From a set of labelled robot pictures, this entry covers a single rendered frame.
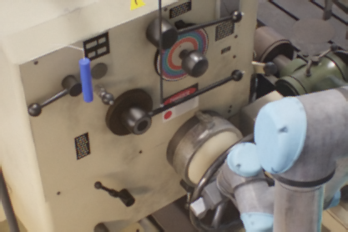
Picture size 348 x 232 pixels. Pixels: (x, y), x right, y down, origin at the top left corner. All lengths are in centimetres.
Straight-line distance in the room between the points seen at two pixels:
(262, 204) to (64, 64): 59
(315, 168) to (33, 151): 90
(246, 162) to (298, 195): 31
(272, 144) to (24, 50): 74
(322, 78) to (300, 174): 139
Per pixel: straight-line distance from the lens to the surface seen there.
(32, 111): 169
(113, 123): 189
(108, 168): 203
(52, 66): 169
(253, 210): 148
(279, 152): 111
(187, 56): 186
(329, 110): 113
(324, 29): 323
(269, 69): 218
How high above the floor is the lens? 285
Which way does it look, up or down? 43 degrees down
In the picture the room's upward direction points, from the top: straight up
